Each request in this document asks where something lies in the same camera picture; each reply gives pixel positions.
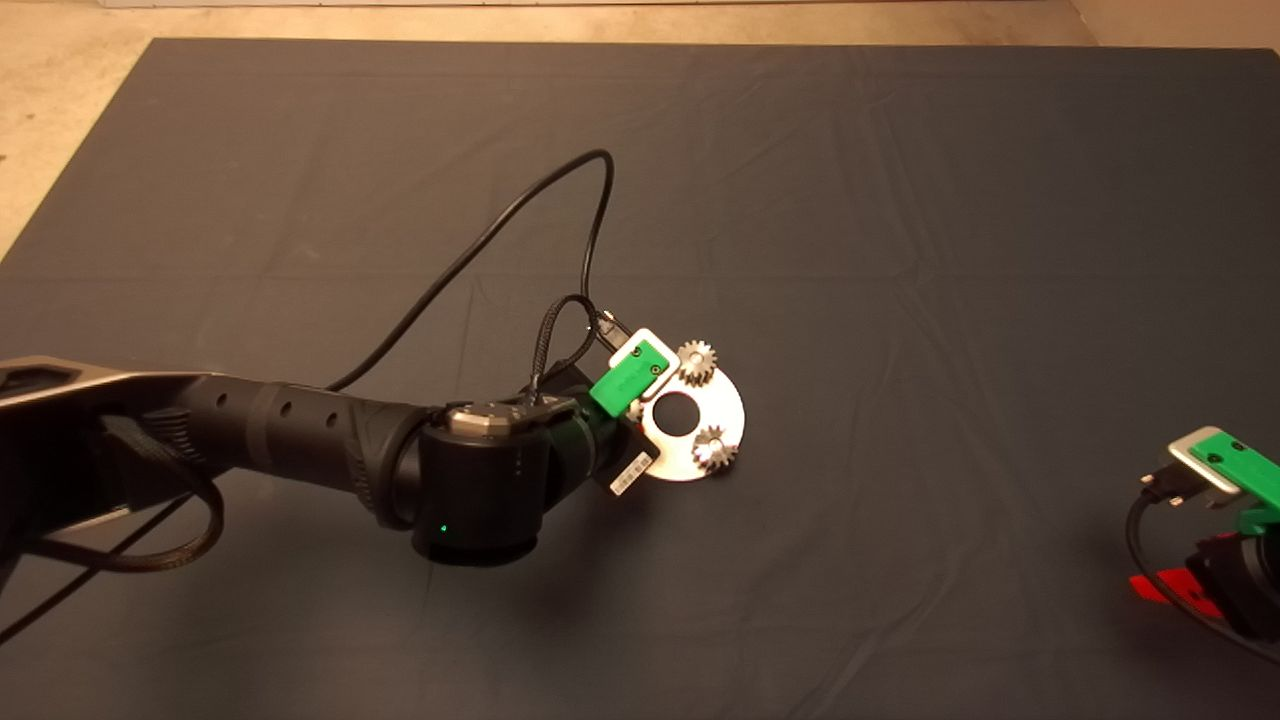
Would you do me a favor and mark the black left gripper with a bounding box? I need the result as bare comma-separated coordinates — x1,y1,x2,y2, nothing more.
565,365,663,499

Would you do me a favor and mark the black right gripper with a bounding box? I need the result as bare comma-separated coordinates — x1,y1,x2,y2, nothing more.
1130,530,1280,643

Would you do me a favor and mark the round metal carrier plate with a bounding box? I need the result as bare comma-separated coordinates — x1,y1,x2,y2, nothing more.
628,352,747,483

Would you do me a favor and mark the dark grey table cloth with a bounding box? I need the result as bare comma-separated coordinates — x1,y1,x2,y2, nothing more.
0,38,1280,720

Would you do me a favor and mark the right thin black camera cable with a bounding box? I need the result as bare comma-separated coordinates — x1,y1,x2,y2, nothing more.
1124,468,1280,666

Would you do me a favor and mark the thin black camera cable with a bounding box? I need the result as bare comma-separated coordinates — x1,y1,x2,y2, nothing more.
0,150,634,646
1124,468,1280,666

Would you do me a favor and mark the left green camera mount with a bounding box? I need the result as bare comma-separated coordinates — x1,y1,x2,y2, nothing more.
588,340,673,421

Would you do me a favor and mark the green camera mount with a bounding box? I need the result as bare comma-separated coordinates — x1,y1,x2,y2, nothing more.
588,340,673,421
1188,427,1280,536

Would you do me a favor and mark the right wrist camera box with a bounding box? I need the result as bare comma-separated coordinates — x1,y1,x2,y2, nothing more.
1167,425,1246,503

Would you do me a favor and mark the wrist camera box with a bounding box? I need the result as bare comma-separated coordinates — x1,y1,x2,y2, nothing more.
610,328,684,403
1167,425,1246,503

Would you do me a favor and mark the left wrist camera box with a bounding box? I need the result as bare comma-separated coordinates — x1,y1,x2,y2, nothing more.
610,328,684,403

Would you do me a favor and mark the right green camera mount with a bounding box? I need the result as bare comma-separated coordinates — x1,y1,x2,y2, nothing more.
1188,427,1280,536

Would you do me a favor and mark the left braided black loop cable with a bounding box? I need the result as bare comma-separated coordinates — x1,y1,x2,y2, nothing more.
524,294,603,406

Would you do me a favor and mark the left thin black camera cable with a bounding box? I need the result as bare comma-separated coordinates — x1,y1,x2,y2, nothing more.
0,150,634,646

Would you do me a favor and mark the left braided black arm hose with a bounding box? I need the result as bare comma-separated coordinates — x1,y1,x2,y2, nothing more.
28,418,227,574

